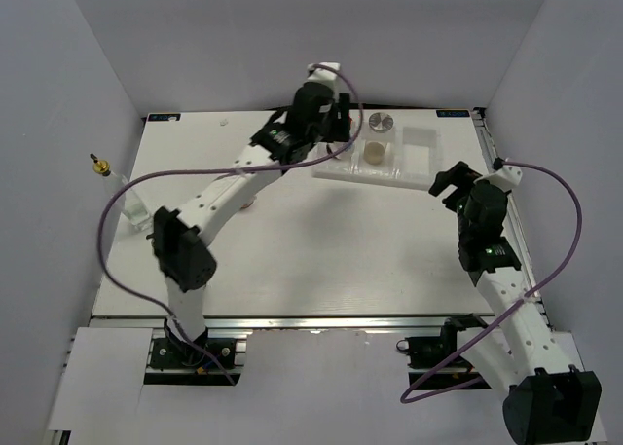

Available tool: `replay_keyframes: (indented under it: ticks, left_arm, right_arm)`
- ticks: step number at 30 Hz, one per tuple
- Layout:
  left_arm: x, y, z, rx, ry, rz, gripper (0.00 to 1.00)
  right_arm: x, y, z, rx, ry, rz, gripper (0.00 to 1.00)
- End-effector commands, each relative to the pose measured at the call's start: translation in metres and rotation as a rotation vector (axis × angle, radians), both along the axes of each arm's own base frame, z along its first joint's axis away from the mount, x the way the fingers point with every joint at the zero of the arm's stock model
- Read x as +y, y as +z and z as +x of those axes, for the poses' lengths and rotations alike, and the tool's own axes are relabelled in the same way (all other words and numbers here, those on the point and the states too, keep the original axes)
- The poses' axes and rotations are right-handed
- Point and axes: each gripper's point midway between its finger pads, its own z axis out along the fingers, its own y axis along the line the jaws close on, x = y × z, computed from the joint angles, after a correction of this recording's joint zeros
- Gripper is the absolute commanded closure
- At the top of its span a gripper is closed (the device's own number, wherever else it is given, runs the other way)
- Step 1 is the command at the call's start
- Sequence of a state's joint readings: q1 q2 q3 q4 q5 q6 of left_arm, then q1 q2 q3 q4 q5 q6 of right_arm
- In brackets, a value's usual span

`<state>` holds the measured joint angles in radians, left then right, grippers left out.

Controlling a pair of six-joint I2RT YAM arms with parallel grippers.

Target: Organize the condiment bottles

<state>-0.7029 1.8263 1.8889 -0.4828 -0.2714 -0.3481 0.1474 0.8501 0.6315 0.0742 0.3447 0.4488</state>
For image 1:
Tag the red lid sauce jar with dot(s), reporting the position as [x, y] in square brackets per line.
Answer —
[331, 148]

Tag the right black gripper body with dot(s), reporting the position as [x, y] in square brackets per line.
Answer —
[453, 201]

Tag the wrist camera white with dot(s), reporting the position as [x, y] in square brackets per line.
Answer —
[505, 177]
[324, 73]

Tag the silver lid white shaker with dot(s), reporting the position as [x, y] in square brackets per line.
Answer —
[378, 136]

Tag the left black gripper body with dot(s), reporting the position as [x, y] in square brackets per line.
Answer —
[328, 131]

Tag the white three-slot organizer tray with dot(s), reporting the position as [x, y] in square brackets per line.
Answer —
[411, 161]

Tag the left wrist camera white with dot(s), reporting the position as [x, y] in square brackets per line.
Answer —
[324, 73]

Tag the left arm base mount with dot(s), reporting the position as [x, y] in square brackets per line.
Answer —
[172, 362]

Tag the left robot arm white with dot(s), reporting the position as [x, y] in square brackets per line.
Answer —
[182, 237]

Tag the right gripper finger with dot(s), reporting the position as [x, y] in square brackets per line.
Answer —
[462, 169]
[442, 181]

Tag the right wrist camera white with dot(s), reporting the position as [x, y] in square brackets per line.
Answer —
[505, 177]

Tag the aluminium rail front edge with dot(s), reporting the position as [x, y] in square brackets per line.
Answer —
[309, 322]

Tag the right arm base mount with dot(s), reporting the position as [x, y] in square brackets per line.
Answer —
[424, 352]

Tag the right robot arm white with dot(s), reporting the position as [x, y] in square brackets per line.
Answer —
[546, 398]

